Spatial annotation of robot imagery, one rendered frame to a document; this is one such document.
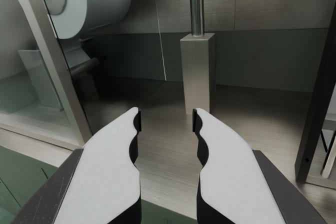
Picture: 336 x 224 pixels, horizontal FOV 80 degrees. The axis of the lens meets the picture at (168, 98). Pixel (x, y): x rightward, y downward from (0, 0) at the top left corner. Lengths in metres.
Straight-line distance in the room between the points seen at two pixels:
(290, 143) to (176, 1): 0.66
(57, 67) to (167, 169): 0.37
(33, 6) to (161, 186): 0.48
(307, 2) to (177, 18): 0.46
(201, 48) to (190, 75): 0.10
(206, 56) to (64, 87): 0.40
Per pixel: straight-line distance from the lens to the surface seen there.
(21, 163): 0.99
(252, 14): 0.85
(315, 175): 0.56
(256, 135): 0.66
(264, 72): 0.91
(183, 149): 0.60
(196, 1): 0.64
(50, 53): 0.54
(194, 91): 0.69
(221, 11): 0.87
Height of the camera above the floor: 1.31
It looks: 28 degrees down
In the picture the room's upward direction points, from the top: 7 degrees counter-clockwise
